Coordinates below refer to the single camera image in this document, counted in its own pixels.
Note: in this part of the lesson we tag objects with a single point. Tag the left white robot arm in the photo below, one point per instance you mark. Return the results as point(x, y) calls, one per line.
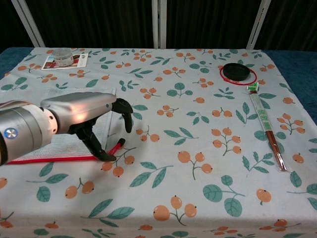
point(22, 129)

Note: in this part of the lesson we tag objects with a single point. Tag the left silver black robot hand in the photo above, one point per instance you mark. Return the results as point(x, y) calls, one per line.
point(74, 109)

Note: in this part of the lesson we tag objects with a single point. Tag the red rubber band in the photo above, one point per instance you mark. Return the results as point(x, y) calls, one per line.
point(253, 74)

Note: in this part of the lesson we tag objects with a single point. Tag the black round lid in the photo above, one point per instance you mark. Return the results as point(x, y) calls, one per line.
point(235, 71)

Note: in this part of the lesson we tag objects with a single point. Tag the floral orange berry tablecloth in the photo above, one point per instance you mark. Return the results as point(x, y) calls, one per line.
point(173, 124)

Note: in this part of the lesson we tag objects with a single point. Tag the clear plastic jar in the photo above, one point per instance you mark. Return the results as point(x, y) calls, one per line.
point(62, 57)

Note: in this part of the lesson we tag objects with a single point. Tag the wrapped brown chopsticks pair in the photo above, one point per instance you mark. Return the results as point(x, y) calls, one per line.
point(263, 116)

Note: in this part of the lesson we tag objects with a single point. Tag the picture postcard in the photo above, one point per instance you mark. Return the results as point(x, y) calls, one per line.
point(79, 60)

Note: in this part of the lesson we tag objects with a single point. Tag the white mesh zipper pouch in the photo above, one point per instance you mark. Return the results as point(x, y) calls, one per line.
point(67, 148)

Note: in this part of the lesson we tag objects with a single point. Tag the black pleated curtain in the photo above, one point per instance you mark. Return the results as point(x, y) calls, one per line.
point(99, 22)

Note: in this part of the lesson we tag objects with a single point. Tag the white metal frame post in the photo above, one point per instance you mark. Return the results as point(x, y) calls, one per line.
point(257, 22)
point(159, 22)
point(28, 22)

